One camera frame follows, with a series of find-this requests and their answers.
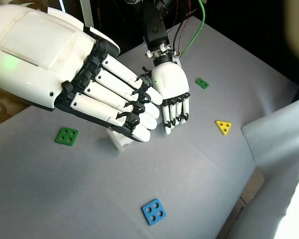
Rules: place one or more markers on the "large clear plastic syringe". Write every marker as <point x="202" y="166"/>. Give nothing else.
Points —
<point x="118" y="142"/>

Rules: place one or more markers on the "green rectangular two-hole block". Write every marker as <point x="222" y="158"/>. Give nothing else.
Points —
<point x="202" y="83"/>

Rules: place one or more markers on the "yellow triangular three-hole block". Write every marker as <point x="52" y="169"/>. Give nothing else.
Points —
<point x="224" y="126"/>

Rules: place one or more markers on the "white pillar with light strip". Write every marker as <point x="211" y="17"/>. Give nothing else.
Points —
<point x="87" y="12"/>

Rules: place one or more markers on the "green square four-hole block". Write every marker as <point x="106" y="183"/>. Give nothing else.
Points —
<point x="66" y="135"/>

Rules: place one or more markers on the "pale backdrop cloth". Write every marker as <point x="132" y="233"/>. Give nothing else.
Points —
<point x="276" y="149"/>

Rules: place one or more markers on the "blue square four-hole block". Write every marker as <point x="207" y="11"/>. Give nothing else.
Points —
<point x="153" y="211"/>

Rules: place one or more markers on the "brown cardboard piece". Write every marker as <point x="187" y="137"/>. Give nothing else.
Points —
<point x="254" y="184"/>

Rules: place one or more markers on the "grey table cloth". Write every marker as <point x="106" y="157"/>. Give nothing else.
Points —
<point x="89" y="186"/>

